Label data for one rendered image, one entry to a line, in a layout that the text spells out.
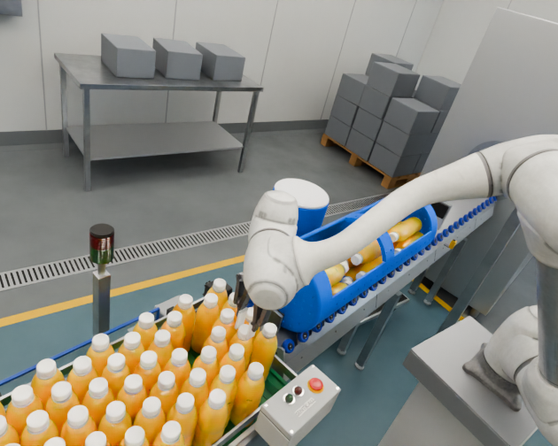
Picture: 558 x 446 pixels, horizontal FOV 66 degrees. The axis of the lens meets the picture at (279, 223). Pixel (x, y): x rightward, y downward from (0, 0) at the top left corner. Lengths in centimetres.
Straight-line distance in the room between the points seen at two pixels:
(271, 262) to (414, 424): 98
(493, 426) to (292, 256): 81
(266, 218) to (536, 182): 52
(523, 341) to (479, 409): 23
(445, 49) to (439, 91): 202
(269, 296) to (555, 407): 74
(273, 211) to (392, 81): 416
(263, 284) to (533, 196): 50
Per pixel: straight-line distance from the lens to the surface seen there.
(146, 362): 113
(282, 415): 110
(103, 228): 127
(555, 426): 127
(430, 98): 520
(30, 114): 444
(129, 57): 365
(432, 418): 158
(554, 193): 85
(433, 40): 722
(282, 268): 81
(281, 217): 92
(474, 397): 144
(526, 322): 138
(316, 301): 132
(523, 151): 96
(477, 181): 97
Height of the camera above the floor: 200
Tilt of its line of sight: 32 degrees down
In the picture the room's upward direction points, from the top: 15 degrees clockwise
